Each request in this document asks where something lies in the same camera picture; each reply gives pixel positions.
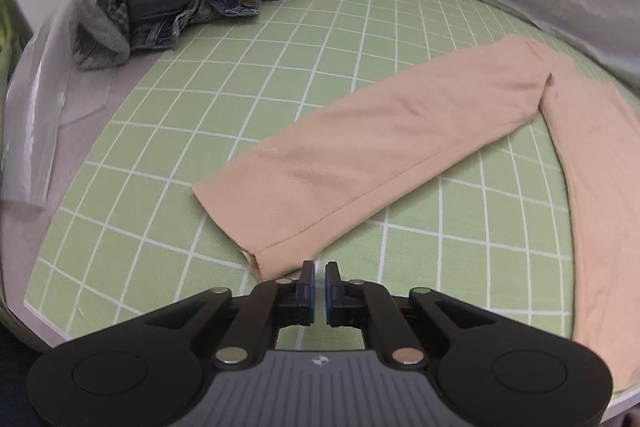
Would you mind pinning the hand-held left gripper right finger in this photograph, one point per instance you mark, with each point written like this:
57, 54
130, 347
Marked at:
328, 302

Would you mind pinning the blue denim jeans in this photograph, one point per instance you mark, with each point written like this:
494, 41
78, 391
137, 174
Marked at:
170, 7

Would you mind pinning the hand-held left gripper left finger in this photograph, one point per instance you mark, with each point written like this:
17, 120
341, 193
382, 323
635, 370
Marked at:
312, 302

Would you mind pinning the peach long-sleeve shirt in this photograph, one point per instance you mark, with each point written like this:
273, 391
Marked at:
375, 132

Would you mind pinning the green grid mat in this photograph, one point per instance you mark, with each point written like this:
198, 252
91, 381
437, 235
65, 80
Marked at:
200, 97

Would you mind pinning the clear plastic sheet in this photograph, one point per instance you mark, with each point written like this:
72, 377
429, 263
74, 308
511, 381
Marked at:
35, 107

